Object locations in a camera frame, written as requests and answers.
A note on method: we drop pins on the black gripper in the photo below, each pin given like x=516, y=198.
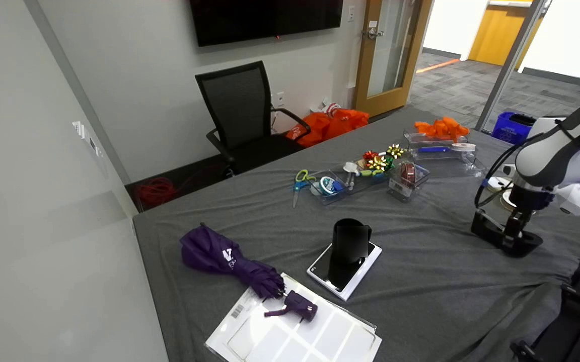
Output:
x=529, y=196

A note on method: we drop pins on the black tape dispenser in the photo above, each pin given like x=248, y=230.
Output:
x=487, y=232

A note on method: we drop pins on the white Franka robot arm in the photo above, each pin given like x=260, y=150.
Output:
x=558, y=154

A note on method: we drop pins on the long clear plastic tray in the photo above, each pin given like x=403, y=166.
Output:
x=461, y=164

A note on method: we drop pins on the blue bin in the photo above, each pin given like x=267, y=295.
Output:
x=512, y=126

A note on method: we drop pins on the grey tablecloth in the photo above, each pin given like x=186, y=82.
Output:
x=438, y=295

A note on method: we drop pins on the large clear plastic box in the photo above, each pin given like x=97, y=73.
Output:
x=438, y=151

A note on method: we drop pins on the blue marker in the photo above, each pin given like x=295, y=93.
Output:
x=434, y=150

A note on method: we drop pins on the small clear plastic box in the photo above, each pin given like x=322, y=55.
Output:
x=407, y=184

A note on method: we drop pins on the red ribbon spool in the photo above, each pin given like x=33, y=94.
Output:
x=407, y=176

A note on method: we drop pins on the orange cloth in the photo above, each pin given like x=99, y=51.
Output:
x=441, y=127

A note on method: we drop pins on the yellow green gift bow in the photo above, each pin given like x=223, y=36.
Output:
x=394, y=151

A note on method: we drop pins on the red gift bow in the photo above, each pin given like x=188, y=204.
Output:
x=371, y=161

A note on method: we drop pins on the clear tray with bows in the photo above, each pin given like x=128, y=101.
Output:
x=357, y=184

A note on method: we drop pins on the black mug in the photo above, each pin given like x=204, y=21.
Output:
x=348, y=242

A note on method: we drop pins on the white gift bow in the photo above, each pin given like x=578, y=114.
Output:
x=351, y=171

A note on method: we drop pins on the yellow wooden door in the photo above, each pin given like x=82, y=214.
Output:
x=498, y=30

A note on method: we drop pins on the wooden door with glass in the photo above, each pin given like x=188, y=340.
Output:
x=362, y=80

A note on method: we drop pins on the orange bag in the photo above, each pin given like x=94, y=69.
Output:
x=330, y=123

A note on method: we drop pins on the white label sheet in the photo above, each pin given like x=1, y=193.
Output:
x=316, y=335

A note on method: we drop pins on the purple folded umbrella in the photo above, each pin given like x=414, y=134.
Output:
x=222, y=258

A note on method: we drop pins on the black mesh office chair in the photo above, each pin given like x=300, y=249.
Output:
x=241, y=108

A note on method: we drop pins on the grey metal door post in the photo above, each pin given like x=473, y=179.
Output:
x=512, y=61

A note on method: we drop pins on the white wall outlet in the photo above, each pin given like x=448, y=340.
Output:
x=281, y=98
x=321, y=106

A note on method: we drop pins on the black wall television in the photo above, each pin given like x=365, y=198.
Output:
x=261, y=17

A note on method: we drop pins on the white wall thermostat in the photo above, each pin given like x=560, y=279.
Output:
x=78, y=129

